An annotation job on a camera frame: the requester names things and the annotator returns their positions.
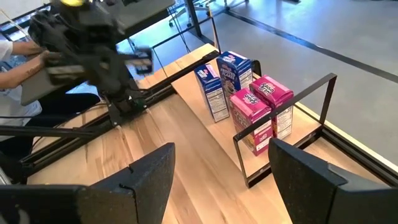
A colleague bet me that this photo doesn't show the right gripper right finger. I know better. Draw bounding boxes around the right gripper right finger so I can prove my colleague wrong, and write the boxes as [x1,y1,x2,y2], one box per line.
[267,138,398,224]

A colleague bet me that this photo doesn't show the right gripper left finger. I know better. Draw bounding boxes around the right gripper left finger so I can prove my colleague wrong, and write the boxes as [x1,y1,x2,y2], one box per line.
[0,142,177,224]

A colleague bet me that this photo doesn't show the pink Raisin Bran cereal box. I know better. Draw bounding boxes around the pink Raisin Bran cereal box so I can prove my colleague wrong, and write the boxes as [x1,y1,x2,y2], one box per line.
[229,88,274,157]
[249,74,295,140]

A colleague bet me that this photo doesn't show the blue Frosted Flakes cereal box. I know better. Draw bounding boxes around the blue Frosted Flakes cereal box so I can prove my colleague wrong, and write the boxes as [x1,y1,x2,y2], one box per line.
[194,63,231,123]
[216,50,254,103]

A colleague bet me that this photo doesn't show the person's forearm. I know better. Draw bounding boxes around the person's forearm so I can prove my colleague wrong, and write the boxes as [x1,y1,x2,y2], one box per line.
[0,51,52,90]
[11,40,47,57]

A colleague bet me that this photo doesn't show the black table edge bar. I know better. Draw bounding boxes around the black table edge bar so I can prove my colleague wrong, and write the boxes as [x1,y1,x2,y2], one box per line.
[322,124,398,188]

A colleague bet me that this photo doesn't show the person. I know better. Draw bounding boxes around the person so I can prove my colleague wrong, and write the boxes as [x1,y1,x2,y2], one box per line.
[0,39,102,187]

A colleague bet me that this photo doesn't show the grey desk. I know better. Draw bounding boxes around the grey desk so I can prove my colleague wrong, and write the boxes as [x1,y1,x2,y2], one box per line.
[20,0,177,106]

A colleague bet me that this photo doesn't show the office chair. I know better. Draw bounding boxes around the office chair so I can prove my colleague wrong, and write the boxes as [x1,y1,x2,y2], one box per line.
[167,0,200,29]

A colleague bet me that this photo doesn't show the wooden shelf with black frame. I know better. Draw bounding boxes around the wooden shelf with black frame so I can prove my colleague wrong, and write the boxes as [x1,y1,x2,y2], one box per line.
[151,14,338,189]

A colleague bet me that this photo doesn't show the black aluminium frame rails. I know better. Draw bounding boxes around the black aluminium frame rails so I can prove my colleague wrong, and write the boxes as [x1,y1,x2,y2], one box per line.
[0,49,222,184]

